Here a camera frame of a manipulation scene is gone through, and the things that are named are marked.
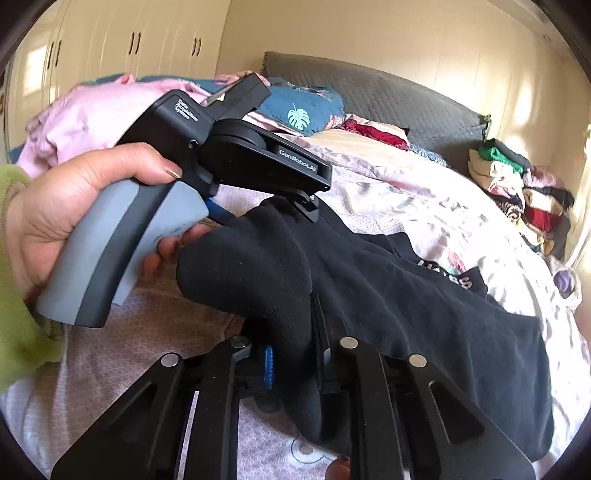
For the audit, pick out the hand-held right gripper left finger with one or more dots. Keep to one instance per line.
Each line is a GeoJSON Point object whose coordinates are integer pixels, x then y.
{"type": "Point", "coordinates": [269, 367]}

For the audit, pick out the blue floral pillow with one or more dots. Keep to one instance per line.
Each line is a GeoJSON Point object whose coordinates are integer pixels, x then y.
{"type": "Point", "coordinates": [300, 113]}

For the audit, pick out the red cloth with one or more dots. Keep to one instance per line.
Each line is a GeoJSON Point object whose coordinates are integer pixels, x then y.
{"type": "Point", "coordinates": [378, 134]}

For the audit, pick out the pink quilt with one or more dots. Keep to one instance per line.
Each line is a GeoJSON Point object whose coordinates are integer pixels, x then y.
{"type": "Point", "coordinates": [97, 117]}

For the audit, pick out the beige bed sheet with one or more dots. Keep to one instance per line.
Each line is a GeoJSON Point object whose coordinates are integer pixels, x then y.
{"type": "Point", "coordinates": [337, 143]}

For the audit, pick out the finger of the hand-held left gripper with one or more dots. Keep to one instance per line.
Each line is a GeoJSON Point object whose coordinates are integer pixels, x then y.
{"type": "Point", "coordinates": [219, 213]}
{"type": "Point", "coordinates": [308, 206]}

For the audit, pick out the purple cloth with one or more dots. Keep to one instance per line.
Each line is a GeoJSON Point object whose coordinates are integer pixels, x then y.
{"type": "Point", "coordinates": [565, 282]}

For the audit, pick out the black sweater with orange patches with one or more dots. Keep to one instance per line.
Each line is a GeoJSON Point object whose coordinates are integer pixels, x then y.
{"type": "Point", "coordinates": [415, 332]}

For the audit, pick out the cream wardrobe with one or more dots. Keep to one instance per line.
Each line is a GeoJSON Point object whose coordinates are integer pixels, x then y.
{"type": "Point", "coordinates": [115, 41]}

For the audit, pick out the person's left hand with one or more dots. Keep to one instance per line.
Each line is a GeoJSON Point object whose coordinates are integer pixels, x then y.
{"type": "Point", "coordinates": [60, 198]}

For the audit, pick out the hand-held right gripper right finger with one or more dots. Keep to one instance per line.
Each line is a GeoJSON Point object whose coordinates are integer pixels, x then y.
{"type": "Point", "coordinates": [351, 364]}

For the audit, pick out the person's right hand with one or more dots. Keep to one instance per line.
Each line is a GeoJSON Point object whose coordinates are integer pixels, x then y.
{"type": "Point", "coordinates": [339, 470]}

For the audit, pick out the grey quilted headboard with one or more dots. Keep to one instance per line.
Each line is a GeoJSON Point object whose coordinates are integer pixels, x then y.
{"type": "Point", "coordinates": [383, 99]}

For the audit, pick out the person's left forearm green sleeve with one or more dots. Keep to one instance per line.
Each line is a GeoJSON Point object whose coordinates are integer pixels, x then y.
{"type": "Point", "coordinates": [18, 332]}

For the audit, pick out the pile of folded clothes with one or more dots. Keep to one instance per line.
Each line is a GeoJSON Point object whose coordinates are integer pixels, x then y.
{"type": "Point", "coordinates": [521, 194]}

